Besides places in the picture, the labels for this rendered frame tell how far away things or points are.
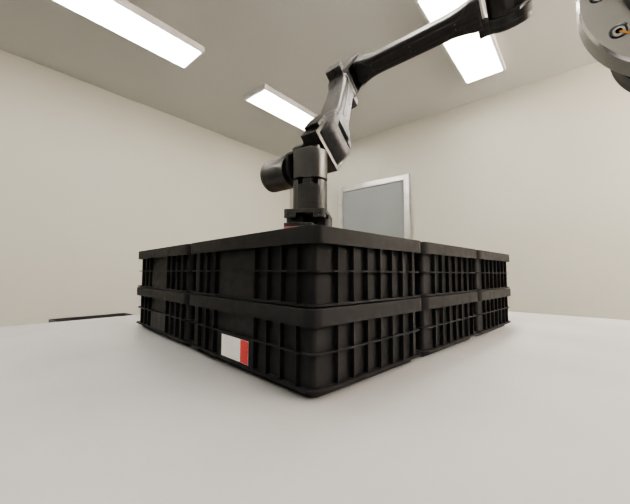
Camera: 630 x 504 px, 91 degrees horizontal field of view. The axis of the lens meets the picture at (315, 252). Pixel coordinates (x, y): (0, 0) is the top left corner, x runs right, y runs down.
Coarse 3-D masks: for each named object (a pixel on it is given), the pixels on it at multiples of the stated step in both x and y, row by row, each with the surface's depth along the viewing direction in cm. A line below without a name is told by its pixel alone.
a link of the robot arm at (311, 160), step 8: (296, 152) 51; (304, 152) 50; (312, 152) 49; (320, 152) 50; (288, 160) 53; (296, 160) 50; (304, 160) 50; (312, 160) 49; (320, 160) 50; (288, 168) 53; (296, 168) 50; (304, 168) 49; (312, 168) 49; (320, 168) 50; (288, 176) 54; (296, 176) 50; (304, 176) 49; (312, 176) 50; (320, 176) 50
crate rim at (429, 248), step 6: (420, 246) 62; (426, 246) 62; (432, 246) 63; (438, 246) 65; (444, 246) 67; (450, 246) 69; (456, 246) 72; (420, 252) 62; (426, 252) 62; (432, 252) 63; (438, 252) 65; (444, 252) 67; (450, 252) 69; (456, 252) 72; (462, 252) 74; (468, 252) 77; (474, 252) 80; (474, 258) 81
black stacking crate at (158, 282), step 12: (144, 264) 94; (156, 264) 87; (168, 264) 79; (180, 264) 74; (192, 264) 70; (144, 276) 94; (156, 276) 84; (168, 276) 79; (180, 276) 74; (192, 276) 70; (156, 288) 83; (168, 288) 79; (180, 288) 74; (192, 288) 70
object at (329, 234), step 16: (208, 240) 62; (224, 240) 57; (240, 240) 53; (256, 240) 49; (272, 240) 46; (288, 240) 44; (304, 240) 41; (320, 240) 41; (336, 240) 43; (352, 240) 46; (368, 240) 48; (384, 240) 51; (400, 240) 55; (416, 240) 59
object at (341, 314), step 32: (224, 320) 58; (256, 320) 50; (288, 320) 43; (320, 320) 40; (352, 320) 45; (384, 320) 52; (256, 352) 50; (288, 352) 44; (320, 352) 42; (352, 352) 45; (384, 352) 52; (416, 352) 60; (288, 384) 42; (320, 384) 41
